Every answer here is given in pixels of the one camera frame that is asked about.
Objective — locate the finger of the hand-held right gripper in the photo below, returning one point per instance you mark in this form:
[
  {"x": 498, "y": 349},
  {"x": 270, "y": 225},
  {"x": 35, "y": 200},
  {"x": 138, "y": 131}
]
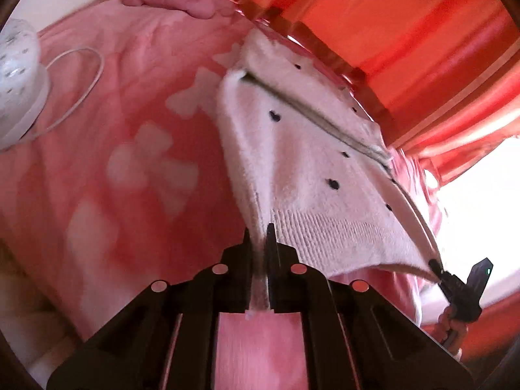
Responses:
[{"x": 436, "y": 268}]

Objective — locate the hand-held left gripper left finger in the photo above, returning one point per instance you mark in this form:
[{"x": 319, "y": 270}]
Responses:
[{"x": 246, "y": 248}]

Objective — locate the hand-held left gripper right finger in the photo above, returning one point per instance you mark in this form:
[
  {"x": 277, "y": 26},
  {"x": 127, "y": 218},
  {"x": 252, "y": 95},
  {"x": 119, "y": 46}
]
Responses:
[{"x": 269, "y": 248}]

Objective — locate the pink sweater with black hearts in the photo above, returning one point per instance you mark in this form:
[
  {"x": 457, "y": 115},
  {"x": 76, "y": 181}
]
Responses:
[{"x": 308, "y": 178}]

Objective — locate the person's right hand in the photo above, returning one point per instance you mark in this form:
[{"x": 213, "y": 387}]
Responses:
[{"x": 451, "y": 327}]

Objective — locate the pink blanket with white bows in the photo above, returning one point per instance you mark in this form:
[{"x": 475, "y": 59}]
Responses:
[{"x": 122, "y": 138}]

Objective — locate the red striped curtain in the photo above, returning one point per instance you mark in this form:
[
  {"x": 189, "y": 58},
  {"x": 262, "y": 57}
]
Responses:
[{"x": 386, "y": 36}]

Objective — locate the white dotted round device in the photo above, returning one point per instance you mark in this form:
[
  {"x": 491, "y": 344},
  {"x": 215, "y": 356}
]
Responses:
[{"x": 16, "y": 77}]

